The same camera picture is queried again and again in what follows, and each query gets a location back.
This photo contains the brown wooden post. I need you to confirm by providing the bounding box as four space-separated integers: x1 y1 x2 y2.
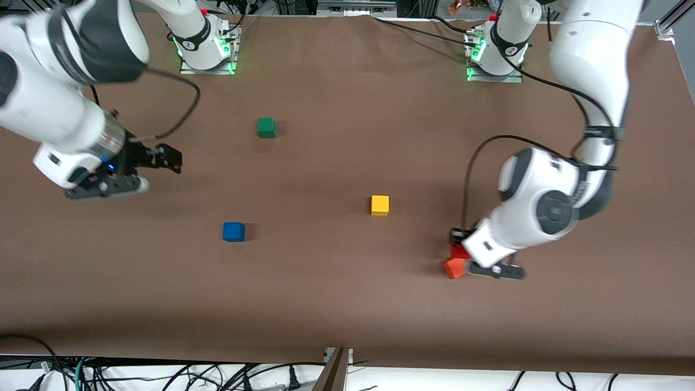
312 348 351 391

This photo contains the black table cable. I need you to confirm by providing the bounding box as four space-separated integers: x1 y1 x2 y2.
372 16 478 47

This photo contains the black looped floor cable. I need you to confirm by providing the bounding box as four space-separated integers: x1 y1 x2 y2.
0 334 55 359

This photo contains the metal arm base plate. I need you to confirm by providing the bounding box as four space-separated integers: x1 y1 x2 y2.
466 30 524 83
179 24 238 75

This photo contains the aluminium frame profile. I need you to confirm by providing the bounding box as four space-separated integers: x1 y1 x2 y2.
654 0 695 39

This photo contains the brown table cover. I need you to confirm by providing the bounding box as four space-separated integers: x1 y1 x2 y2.
0 11 695 375

